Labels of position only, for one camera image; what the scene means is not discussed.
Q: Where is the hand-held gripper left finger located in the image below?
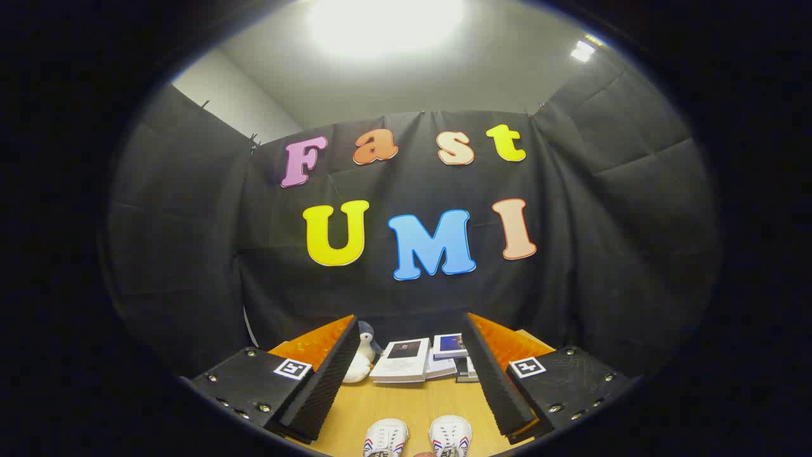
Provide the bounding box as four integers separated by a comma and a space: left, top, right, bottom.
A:
190, 314, 360, 445

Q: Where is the large ceiling light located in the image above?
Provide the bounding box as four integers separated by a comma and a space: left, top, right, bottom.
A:
308, 0, 467, 61

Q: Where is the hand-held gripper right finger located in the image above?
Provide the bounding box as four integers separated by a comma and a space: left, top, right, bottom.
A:
461, 312, 635, 445

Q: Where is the white striped canvas shoe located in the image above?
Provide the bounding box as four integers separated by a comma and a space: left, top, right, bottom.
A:
429, 415, 473, 457
363, 418, 410, 457

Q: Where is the grey white penguin plush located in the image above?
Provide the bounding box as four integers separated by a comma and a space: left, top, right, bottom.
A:
357, 321, 384, 356

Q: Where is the white round plush toy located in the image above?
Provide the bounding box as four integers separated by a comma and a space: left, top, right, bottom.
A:
343, 352, 374, 384

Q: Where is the book with blue cover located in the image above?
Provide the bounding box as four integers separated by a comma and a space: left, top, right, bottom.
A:
433, 333, 469, 361

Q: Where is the white book with portrait cover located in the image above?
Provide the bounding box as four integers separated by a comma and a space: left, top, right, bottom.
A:
369, 338, 431, 384

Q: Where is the small ceiling light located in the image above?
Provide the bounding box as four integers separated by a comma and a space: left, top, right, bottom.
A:
570, 35, 603, 63

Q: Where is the plain white book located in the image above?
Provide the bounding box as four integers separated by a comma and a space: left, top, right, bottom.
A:
425, 352, 458, 380

